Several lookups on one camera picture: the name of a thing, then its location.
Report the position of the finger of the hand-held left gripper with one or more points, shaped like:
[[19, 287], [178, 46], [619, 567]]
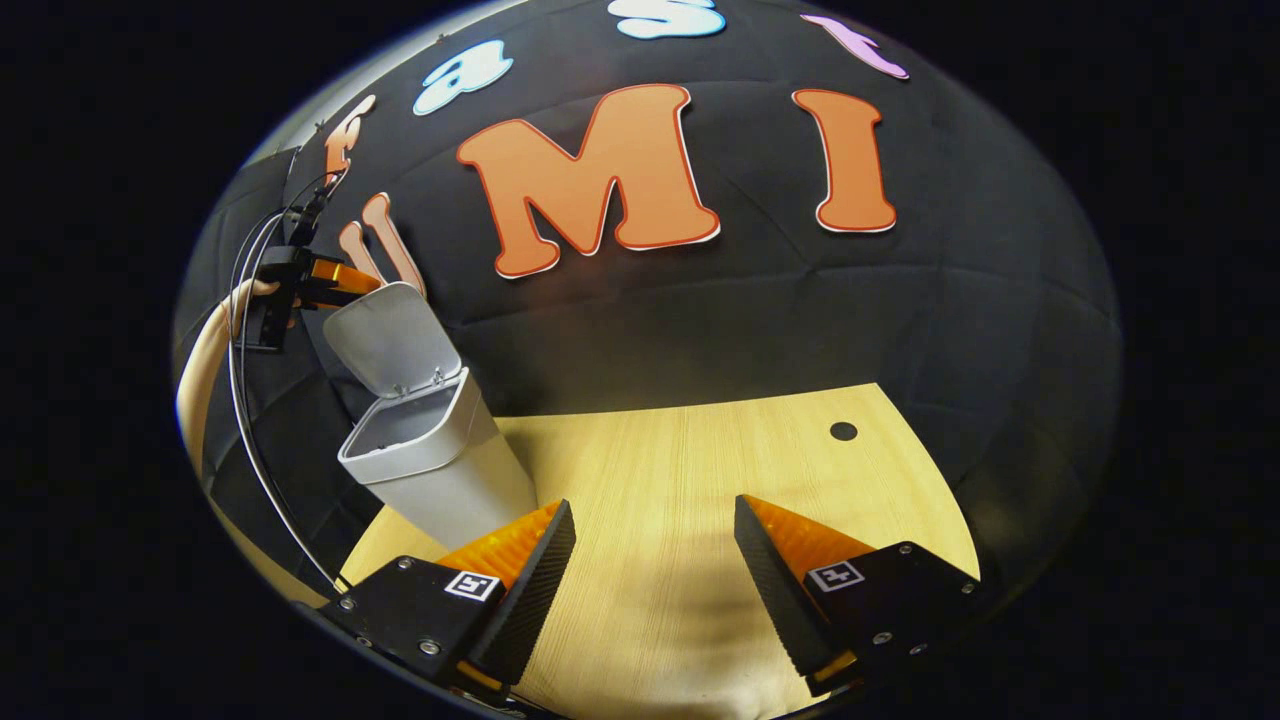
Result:
[[345, 278]]

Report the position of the white desktop garbage bin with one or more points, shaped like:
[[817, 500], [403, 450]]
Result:
[[450, 470]]

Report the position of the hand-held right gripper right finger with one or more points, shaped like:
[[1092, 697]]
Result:
[[775, 600]]

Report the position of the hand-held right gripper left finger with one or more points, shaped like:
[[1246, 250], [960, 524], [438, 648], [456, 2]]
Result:
[[535, 600]]

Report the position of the wooden desktop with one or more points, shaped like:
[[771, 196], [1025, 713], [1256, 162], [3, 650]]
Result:
[[650, 470]]

